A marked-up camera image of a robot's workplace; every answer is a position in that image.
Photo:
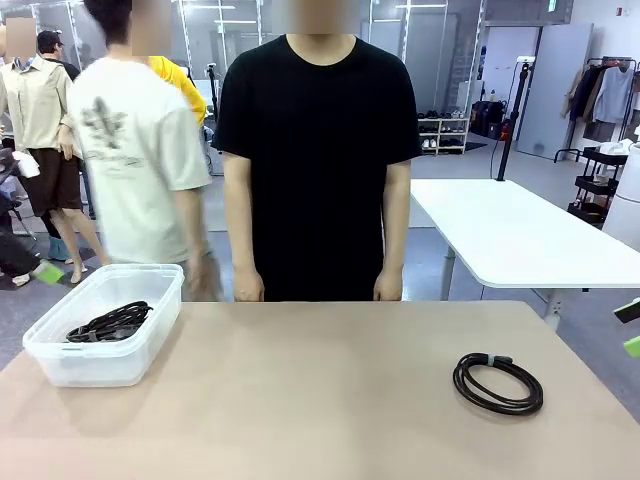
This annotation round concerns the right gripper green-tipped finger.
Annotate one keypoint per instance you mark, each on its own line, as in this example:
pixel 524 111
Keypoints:
pixel 634 347
pixel 631 310

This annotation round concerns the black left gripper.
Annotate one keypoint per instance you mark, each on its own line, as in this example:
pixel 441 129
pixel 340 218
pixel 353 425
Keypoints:
pixel 17 260

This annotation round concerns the person's left forearm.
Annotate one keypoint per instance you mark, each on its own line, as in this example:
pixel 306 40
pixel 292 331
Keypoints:
pixel 396 235

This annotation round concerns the person's right forearm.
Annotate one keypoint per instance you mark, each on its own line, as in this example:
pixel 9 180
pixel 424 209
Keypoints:
pixel 241 235

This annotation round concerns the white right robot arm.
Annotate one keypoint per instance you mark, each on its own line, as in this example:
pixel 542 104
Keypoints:
pixel 625 200

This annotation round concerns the person's right hand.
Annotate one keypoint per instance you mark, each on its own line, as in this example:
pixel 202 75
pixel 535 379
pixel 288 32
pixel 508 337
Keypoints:
pixel 248 287

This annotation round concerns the person's left hand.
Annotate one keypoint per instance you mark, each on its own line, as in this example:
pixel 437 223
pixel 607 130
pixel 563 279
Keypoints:
pixel 388 287

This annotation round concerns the clear plastic storage bin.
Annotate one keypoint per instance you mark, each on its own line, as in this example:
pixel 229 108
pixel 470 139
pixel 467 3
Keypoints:
pixel 100 370

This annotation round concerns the black utility cart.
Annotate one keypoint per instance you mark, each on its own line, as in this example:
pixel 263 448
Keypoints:
pixel 597 186

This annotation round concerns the person in white T-shirt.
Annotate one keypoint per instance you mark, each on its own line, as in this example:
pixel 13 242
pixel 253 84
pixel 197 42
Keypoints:
pixel 135 150

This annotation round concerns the white table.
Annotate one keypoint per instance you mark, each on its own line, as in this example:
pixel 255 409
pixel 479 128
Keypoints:
pixel 500 225

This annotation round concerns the light grey hanging sweater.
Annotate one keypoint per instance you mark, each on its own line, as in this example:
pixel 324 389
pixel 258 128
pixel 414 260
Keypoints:
pixel 612 95

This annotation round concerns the black pole stand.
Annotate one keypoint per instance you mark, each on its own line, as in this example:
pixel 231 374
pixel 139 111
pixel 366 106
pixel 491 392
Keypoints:
pixel 510 130

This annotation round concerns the beige hanging coat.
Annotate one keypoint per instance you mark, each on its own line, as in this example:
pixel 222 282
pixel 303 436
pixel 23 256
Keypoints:
pixel 569 97

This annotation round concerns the dark hanging jacket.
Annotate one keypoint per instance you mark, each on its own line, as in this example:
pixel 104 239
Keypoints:
pixel 586 92

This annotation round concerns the person in yellow shirt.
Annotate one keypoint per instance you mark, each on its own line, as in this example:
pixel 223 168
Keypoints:
pixel 185 87

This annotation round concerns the person with black cap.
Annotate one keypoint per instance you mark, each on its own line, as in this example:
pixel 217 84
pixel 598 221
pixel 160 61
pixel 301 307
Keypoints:
pixel 50 42

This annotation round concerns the grey partition panel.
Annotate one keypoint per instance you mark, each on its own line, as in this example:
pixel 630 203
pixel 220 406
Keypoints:
pixel 555 90

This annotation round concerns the black bag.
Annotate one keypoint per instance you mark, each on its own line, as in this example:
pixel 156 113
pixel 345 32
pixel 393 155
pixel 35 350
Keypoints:
pixel 487 120

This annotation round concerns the black garment rack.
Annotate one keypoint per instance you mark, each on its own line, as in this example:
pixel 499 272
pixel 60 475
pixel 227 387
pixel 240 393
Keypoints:
pixel 627 62

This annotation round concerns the white shoe rack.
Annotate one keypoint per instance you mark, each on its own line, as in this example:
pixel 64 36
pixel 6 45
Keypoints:
pixel 442 136

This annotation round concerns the person's black T-shirt torso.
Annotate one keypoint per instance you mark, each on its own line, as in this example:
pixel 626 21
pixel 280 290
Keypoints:
pixel 320 150

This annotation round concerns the black camera tripod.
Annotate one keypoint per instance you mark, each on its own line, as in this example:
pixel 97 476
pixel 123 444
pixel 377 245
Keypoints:
pixel 214 90

